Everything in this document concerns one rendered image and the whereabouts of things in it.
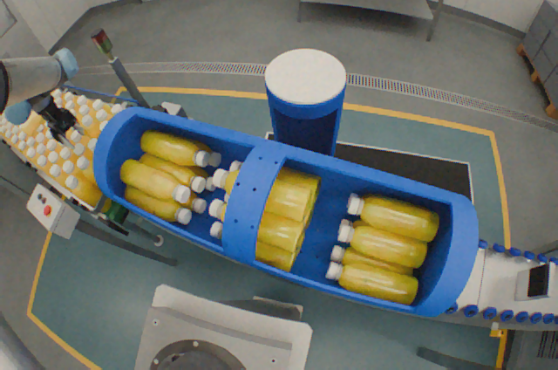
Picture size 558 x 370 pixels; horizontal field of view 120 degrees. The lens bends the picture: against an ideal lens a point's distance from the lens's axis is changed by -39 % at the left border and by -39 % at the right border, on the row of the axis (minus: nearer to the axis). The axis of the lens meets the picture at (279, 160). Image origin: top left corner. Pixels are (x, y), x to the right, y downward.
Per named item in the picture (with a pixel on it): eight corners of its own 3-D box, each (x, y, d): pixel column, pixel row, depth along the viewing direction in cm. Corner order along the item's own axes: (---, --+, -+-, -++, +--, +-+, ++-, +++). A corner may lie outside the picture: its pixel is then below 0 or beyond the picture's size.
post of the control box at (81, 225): (174, 267, 158) (61, 222, 71) (170, 264, 159) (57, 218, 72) (177, 261, 160) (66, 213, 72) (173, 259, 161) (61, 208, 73)
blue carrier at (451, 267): (409, 318, 55) (471, 315, 31) (129, 213, 76) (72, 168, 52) (427, 221, 69) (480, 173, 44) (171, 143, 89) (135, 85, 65)
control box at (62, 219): (69, 239, 68) (48, 230, 59) (44, 216, 72) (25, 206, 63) (81, 214, 72) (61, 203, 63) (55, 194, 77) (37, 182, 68)
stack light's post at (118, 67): (193, 175, 190) (112, 63, 94) (189, 174, 191) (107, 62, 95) (196, 171, 192) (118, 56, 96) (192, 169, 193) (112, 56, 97)
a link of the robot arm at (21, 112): (26, 85, 38) (32, 63, 43) (-4, 114, 35) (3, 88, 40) (46, 107, 45) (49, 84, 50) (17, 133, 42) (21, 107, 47)
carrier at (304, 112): (275, 171, 170) (292, 210, 156) (253, 64, 93) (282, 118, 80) (316, 154, 173) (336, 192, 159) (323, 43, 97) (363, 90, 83)
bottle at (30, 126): (24, 132, 73) (50, 95, 81) (17, 126, 73) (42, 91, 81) (33, 140, 79) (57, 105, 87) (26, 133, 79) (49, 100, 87)
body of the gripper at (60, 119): (65, 140, 63) (42, 116, 52) (54, 134, 64) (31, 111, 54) (79, 120, 66) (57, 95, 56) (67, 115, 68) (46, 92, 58)
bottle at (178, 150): (146, 125, 67) (199, 140, 63) (159, 133, 74) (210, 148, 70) (136, 148, 66) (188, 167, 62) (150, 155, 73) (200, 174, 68)
